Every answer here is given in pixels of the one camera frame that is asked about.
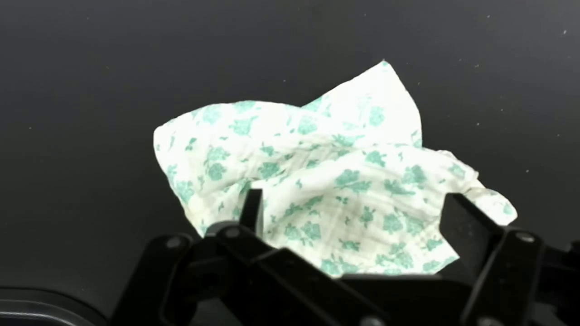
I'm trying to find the white floral cloth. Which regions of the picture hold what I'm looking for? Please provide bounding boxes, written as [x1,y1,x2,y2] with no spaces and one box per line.
[151,57,521,278]

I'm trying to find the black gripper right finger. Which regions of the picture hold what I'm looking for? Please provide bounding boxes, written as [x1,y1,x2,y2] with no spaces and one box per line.
[438,190,580,326]

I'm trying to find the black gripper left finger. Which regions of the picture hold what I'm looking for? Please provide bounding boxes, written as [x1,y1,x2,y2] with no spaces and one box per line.
[111,186,392,326]

